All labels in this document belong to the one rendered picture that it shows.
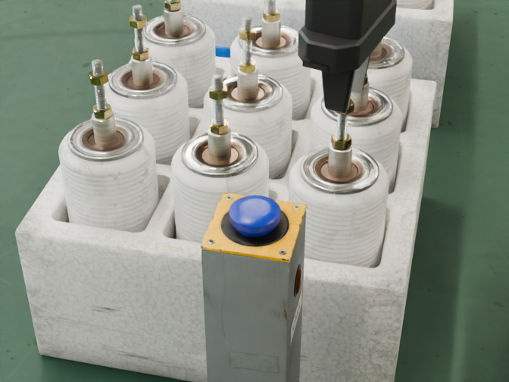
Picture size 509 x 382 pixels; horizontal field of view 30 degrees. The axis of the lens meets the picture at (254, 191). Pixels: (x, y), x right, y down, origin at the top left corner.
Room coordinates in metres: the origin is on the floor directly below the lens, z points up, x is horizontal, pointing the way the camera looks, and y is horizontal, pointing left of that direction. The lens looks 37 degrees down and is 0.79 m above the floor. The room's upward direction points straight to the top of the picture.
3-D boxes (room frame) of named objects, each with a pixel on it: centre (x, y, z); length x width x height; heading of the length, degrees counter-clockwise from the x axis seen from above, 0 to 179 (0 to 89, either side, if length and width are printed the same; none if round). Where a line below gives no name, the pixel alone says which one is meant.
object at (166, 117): (0.90, 0.12, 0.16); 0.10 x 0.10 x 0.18
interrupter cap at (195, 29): (1.02, 0.09, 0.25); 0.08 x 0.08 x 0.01
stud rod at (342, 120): (0.73, -0.08, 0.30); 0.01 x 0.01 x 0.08
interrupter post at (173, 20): (1.02, 0.09, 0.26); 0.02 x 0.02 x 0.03
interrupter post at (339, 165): (0.73, -0.08, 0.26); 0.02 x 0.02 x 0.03
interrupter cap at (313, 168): (0.73, -0.08, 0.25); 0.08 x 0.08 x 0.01
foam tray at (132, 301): (0.88, 0.01, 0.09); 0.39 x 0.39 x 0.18; 77
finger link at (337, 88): (0.71, -0.07, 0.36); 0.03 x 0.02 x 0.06; 63
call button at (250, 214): (0.58, 0.00, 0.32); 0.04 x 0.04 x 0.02
